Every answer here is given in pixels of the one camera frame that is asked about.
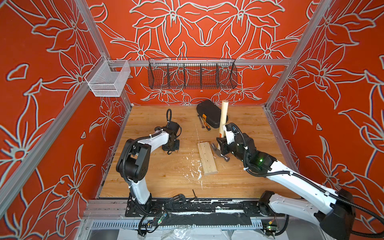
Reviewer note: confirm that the black tool case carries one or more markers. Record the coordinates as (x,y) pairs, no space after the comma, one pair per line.
(210,112)

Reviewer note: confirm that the light wooden block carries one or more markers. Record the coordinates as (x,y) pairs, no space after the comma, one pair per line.
(207,159)

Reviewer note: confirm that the black wire wall basket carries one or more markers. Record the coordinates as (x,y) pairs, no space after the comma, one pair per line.
(192,73)

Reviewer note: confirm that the wooden handle claw hammer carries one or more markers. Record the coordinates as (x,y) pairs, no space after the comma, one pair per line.
(223,120)

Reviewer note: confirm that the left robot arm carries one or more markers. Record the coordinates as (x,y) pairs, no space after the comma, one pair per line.
(133,163)

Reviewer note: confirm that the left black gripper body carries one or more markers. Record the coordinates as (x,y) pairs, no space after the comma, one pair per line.
(175,146)

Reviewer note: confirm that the screwdriver beside case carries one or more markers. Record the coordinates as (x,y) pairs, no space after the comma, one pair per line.
(201,121)

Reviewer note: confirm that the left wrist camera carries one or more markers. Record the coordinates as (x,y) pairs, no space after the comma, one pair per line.
(173,128)

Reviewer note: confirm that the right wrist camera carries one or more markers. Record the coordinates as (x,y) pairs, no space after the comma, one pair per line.
(230,135)

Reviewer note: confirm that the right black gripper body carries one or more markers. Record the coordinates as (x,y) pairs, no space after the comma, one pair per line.
(234,147)

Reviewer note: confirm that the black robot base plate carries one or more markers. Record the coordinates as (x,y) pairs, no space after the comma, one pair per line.
(179,204)

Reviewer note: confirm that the white wire mesh basket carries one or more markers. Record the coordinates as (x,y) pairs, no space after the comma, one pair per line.
(108,78)

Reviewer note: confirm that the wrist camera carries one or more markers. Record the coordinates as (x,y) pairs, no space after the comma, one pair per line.
(173,128)
(230,135)

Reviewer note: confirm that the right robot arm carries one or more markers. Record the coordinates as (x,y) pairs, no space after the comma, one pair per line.
(333,211)

